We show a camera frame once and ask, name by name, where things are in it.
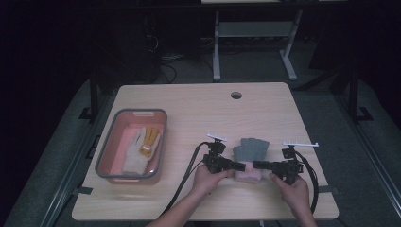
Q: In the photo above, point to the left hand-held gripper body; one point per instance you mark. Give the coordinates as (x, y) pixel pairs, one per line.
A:
(217, 162)

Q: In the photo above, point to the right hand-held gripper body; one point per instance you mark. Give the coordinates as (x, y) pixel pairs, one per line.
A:
(288, 168)

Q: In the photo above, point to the beige glove with bear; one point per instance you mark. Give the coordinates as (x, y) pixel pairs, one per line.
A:
(143, 148)

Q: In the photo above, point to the pink basin with grey rim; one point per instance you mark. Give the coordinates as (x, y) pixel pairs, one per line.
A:
(119, 138)

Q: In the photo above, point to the person's left hand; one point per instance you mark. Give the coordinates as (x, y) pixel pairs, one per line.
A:
(205, 183)

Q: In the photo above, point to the person's right hand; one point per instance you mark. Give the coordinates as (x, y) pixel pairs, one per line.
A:
(296, 197)

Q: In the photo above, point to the black tape strip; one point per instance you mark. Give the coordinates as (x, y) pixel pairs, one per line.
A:
(329, 190)
(84, 190)

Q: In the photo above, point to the black stand post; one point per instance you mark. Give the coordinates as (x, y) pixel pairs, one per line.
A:
(353, 94)
(93, 94)

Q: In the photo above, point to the grey metal desk frame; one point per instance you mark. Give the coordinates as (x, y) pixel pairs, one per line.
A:
(252, 29)

